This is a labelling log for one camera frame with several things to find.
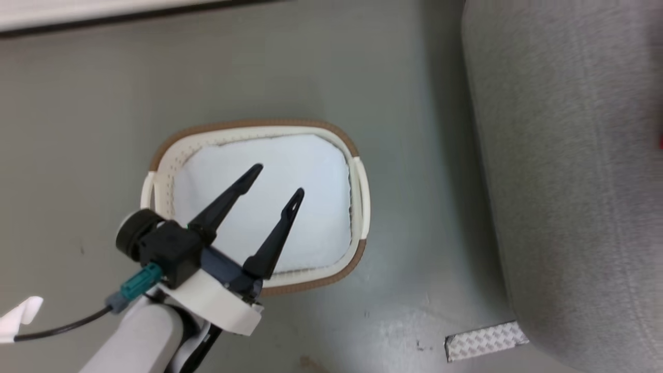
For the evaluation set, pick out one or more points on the white laundry basket brown rim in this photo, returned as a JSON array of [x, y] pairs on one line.
[[171, 155]]

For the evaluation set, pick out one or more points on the white and dark baseboard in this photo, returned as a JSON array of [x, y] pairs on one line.
[[52, 18]]

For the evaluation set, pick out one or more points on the grey fabric sofa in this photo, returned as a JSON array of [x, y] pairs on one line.
[[580, 171]]

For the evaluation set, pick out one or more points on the white basket liner cloth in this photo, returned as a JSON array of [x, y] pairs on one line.
[[311, 171]]

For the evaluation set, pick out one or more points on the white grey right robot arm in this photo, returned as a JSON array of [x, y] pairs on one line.
[[134, 342]]

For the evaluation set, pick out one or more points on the white and grey right gripper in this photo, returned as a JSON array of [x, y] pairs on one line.
[[217, 300]]

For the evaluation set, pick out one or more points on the white plastic bracket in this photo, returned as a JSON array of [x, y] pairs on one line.
[[20, 313]]

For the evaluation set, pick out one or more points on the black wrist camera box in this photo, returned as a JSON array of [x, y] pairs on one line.
[[168, 248]]

